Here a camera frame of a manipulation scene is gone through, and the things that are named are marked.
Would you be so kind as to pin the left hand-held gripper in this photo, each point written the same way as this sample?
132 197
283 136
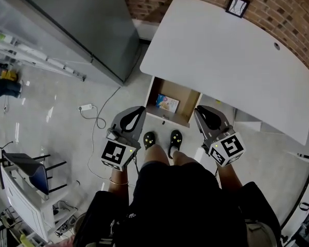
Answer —
113 152

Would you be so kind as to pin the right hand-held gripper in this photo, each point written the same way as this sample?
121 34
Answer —
230 145

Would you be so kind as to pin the white wooden drawer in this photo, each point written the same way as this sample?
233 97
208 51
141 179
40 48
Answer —
185 99

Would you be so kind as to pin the white and blue carton box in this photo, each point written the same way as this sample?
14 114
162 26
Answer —
168 103

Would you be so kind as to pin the person's left forearm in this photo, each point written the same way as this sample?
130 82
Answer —
118 189

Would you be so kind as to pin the person's right forearm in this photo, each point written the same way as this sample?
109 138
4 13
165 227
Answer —
229 176

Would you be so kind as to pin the person's left black clog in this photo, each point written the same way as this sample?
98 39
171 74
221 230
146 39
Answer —
149 140

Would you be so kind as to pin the person's black clog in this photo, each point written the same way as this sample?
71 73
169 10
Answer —
149 140
175 140

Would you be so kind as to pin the person's right black clog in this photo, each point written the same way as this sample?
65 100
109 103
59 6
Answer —
175 140

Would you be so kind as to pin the person's left leg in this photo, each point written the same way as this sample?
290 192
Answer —
155 156

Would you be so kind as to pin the person's leg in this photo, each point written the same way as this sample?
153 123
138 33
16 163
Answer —
155 156
184 158

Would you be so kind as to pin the person's right leg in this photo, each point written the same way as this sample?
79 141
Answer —
184 158

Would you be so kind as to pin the white power strip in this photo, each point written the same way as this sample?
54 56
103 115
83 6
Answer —
87 107

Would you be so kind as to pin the white desk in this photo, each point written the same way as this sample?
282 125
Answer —
221 68

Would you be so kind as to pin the person's black clothing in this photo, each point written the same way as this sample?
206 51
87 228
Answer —
182 207

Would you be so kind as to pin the white metal shelf rack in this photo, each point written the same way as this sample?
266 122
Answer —
54 60

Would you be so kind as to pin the blue chair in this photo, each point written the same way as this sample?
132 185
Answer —
33 171

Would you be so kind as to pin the grey refrigerator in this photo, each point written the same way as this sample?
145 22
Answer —
79 27

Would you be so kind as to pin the beige waist pouch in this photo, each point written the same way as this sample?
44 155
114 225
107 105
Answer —
260 234

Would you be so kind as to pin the yellow container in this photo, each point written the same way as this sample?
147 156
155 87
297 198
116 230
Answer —
7 75

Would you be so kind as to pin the white table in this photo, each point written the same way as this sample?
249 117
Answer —
23 204

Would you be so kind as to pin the black picture frame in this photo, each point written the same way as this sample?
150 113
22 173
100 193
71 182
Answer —
237 6

